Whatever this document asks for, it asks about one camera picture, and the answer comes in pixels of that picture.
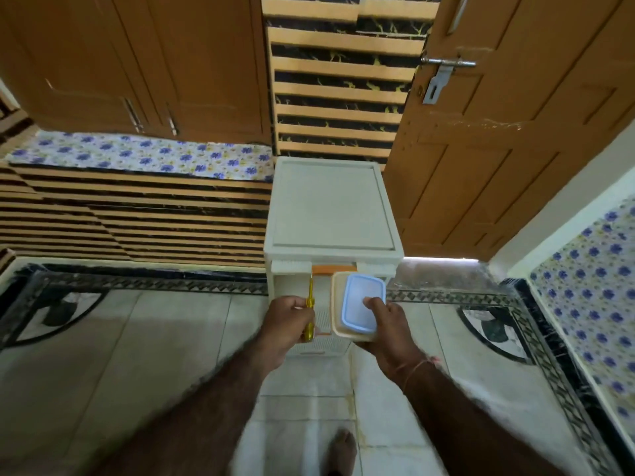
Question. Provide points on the person's right hand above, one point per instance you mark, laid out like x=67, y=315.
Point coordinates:
x=394, y=337

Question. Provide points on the person's left hand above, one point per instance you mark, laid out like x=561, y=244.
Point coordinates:
x=280, y=327

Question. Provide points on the person's right thumb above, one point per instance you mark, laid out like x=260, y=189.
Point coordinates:
x=376, y=306

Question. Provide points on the person's left thumb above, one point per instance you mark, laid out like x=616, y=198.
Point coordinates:
x=300, y=301

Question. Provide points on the yellow screwdriver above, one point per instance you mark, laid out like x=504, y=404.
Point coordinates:
x=310, y=292

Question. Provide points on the blue lidded plastic box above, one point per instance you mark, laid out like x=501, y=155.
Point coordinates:
x=358, y=302

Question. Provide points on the cream plastic container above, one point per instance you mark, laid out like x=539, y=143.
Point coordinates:
x=337, y=312

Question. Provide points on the person's right forearm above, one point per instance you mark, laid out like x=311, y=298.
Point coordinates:
x=466, y=421

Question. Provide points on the person's left forearm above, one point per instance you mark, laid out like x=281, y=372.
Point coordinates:
x=198, y=416

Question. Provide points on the white plastic drawer cabinet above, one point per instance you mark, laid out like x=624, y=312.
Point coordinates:
x=330, y=208

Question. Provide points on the person's bare foot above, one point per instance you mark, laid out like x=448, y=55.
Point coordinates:
x=341, y=453

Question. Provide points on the blue floral shelf cloth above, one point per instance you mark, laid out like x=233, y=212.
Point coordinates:
x=139, y=156
x=590, y=302

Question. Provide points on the metal door latch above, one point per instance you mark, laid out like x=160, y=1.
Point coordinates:
x=441, y=69

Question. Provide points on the brown wooden cupboard door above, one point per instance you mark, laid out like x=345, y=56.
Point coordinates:
x=208, y=64
x=69, y=59

